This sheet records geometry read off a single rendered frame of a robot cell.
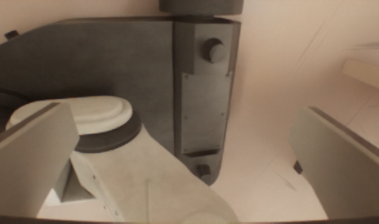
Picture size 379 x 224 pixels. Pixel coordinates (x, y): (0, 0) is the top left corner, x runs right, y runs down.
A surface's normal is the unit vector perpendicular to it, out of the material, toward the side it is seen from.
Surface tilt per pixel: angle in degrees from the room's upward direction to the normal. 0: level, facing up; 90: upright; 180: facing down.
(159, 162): 90
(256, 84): 0
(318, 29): 0
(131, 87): 0
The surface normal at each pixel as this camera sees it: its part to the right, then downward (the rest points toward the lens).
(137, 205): 0.03, -0.86
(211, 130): 0.21, 0.50
